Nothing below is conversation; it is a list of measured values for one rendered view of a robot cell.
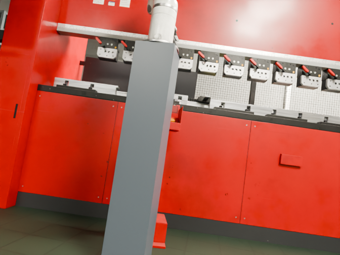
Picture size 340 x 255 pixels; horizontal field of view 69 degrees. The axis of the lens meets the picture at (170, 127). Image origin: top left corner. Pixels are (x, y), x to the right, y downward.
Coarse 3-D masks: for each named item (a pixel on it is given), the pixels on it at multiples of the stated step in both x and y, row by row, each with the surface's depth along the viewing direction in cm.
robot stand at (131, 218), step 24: (144, 48) 109; (168, 48) 107; (144, 72) 108; (168, 72) 106; (144, 96) 107; (168, 96) 108; (144, 120) 106; (168, 120) 117; (120, 144) 106; (144, 144) 104; (120, 168) 105; (144, 168) 103; (120, 192) 104; (144, 192) 102; (120, 216) 103; (144, 216) 101; (120, 240) 102; (144, 240) 100
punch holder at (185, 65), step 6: (180, 48) 194; (186, 48) 194; (180, 54) 193; (186, 54) 193; (192, 54) 193; (180, 60) 193; (186, 60) 193; (192, 60) 193; (180, 66) 192; (186, 66) 192
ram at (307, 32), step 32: (64, 0) 197; (192, 0) 197; (224, 0) 197; (256, 0) 197; (288, 0) 197; (320, 0) 197; (64, 32) 197; (96, 32) 195; (192, 32) 195; (224, 32) 195; (256, 32) 195; (288, 32) 195; (320, 32) 195; (320, 64) 193
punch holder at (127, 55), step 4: (128, 40) 194; (128, 44) 194; (132, 44) 194; (124, 48) 194; (132, 48) 194; (124, 52) 193; (128, 52) 193; (132, 52) 193; (124, 56) 193; (128, 56) 193; (132, 56) 193; (124, 60) 193; (128, 60) 193; (132, 60) 193
